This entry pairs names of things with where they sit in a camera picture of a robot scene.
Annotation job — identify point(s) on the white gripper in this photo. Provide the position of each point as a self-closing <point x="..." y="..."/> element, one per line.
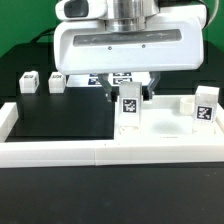
<point x="169" y="42"/>

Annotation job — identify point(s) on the white square table top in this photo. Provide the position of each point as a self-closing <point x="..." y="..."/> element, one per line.
<point x="167" y="116"/>

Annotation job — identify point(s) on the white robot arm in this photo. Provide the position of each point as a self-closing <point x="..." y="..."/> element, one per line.
<point x="130" y="15"/>

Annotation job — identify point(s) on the white marker sheet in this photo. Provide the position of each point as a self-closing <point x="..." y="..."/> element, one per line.
<point x="91" y="80"/>

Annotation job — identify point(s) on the white U-shaped obstacle fence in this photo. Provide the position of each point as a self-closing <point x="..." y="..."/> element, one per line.
<point x="103" y="152"/>

